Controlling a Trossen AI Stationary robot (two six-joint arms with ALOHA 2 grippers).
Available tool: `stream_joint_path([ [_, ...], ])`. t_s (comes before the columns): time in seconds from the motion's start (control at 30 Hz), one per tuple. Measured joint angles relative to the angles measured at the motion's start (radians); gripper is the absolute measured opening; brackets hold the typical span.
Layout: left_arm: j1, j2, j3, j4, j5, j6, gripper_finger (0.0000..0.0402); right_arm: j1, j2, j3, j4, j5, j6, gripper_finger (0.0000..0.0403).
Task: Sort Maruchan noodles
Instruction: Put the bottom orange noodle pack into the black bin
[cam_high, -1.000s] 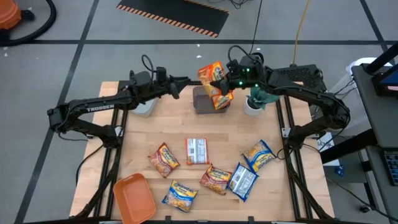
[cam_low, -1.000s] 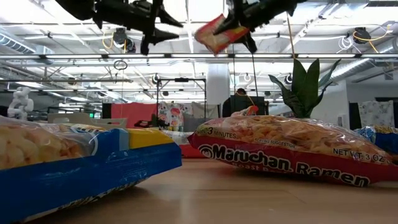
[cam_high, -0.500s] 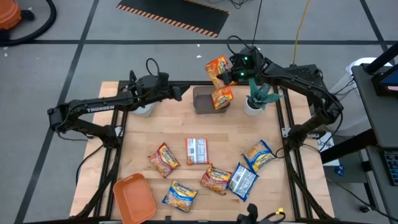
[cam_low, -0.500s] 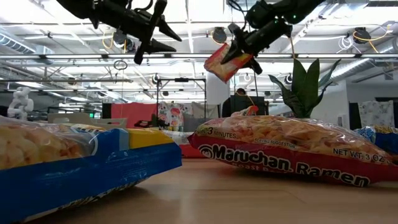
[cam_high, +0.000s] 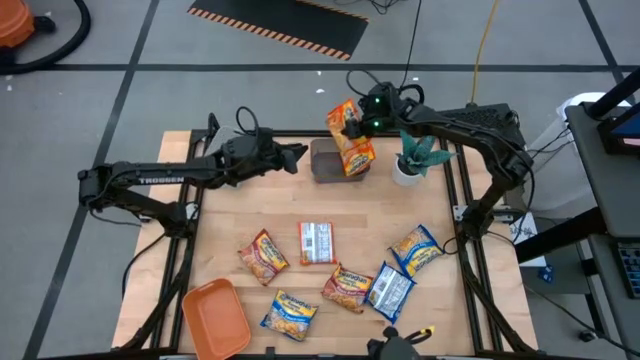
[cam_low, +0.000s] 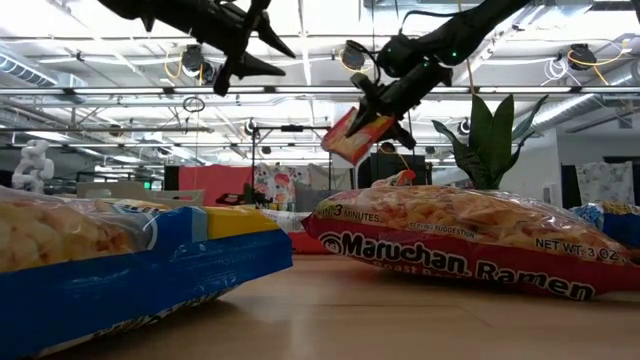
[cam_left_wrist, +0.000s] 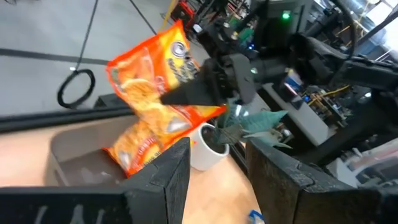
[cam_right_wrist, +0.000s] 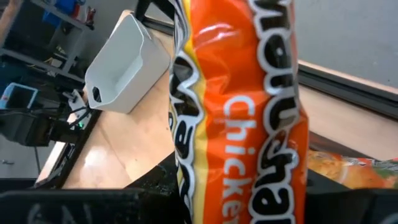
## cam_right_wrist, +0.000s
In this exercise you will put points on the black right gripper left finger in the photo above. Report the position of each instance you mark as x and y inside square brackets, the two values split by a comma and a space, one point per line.
[77, 207]

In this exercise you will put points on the grey metal shelf rack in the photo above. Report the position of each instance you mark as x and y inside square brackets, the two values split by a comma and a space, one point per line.
[76, 49]

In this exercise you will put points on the white plastic bin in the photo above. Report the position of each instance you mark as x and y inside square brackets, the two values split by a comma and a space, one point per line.
[124, 71]

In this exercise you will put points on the orange chicken ramen pack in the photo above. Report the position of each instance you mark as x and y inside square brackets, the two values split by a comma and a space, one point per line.
[236, 93]
[351, 171]

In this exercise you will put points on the light blue open box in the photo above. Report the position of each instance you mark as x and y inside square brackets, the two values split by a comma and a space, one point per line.
[18, 96]

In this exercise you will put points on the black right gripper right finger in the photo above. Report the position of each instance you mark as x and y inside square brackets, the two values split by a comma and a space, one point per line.
[351, 208]

